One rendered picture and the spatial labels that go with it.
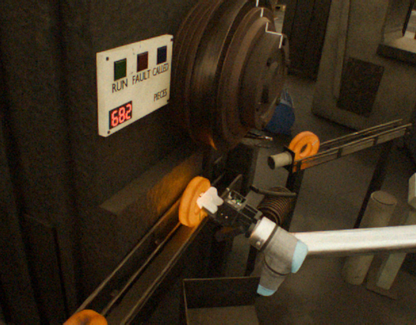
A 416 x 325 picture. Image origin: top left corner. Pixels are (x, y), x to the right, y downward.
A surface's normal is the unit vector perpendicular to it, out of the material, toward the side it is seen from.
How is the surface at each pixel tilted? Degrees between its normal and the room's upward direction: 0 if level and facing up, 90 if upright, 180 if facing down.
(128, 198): 0
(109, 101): 90
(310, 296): 0
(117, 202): 0
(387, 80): 90
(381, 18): 90
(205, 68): 73
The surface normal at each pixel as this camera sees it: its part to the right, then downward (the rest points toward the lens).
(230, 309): 0.12, -0.81
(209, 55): -0.34, -0.01
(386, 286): -0.44, 0.40
